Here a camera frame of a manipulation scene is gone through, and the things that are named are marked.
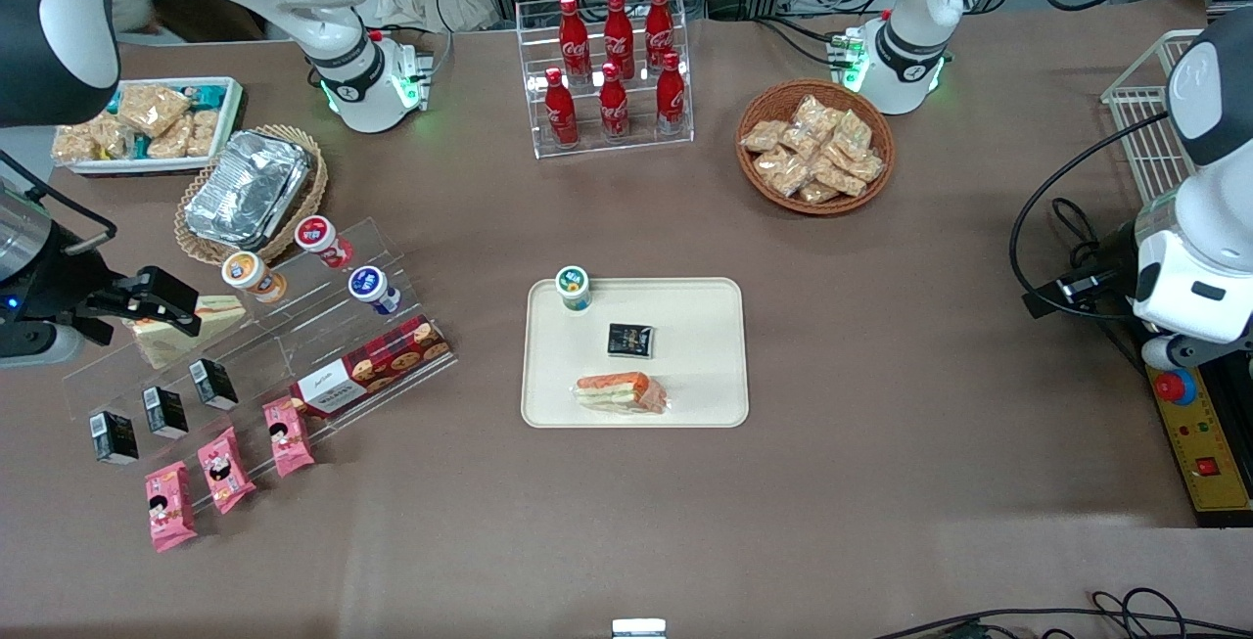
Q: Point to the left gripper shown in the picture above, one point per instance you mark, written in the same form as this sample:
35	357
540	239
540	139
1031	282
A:
1114	254

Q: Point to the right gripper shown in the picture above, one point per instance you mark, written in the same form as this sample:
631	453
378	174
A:
51	279

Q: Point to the triangle sandwich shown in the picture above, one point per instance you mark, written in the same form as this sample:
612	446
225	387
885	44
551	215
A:
622	394
166	347

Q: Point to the beige plastic tray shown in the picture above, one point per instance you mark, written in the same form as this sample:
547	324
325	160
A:
705	345

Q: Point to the red emergency stop button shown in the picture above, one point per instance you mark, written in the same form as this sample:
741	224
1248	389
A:
1175	387

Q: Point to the yellow control box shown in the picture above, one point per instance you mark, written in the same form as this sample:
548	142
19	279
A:
1209	443

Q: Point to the orange lid cup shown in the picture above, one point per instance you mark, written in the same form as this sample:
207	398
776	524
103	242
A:
247	273

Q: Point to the small black drink carton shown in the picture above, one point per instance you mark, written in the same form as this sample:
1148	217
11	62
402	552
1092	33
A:
164	414
212	385
114	438

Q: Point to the aluminium foil container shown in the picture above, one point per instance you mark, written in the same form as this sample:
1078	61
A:
245	189

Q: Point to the clear bag rice crackers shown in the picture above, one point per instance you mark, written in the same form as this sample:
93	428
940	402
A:
168	142
116	135
73	142
152	109
203	132

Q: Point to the clear acrylic stepped stand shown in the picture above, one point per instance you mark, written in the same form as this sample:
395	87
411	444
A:
313	345

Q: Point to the red lid cup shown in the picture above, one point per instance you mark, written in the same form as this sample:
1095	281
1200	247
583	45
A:
318	238

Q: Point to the pink snack packet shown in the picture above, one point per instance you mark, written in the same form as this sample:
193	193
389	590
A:
169	507
289	436
225	471

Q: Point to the oval wicker basket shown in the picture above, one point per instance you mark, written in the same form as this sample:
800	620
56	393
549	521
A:
311	179

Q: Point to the teal snack packet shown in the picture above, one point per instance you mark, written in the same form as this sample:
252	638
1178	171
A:
208	96

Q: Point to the white rectangular bin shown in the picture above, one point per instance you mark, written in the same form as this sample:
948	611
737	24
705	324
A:
233	101

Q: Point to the blue lid cup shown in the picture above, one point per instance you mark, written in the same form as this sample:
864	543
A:
370	285

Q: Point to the red plaid cookie box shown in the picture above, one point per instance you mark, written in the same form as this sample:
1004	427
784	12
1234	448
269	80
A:
377	365

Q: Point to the clear bag brown snack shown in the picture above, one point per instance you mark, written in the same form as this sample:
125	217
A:
866	167
783	172
762	136
854	132
812	113
818	193
840	176

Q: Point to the green lid yogurt cup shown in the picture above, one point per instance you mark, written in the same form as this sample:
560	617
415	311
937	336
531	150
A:
573	287

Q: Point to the red cola bottle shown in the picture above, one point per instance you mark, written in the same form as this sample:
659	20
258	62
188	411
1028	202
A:
659	32
574	42
613	109
618	37
561	115
670	101

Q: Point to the round wicker basket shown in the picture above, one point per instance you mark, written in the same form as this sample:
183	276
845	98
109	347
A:
773	101

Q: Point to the small black snack pack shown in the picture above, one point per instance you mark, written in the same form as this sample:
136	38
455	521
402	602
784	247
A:
630	341

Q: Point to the clear acrylic bottle rack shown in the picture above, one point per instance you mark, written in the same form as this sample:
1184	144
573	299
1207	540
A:
636	145

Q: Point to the small white box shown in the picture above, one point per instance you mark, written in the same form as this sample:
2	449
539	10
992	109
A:
638	629

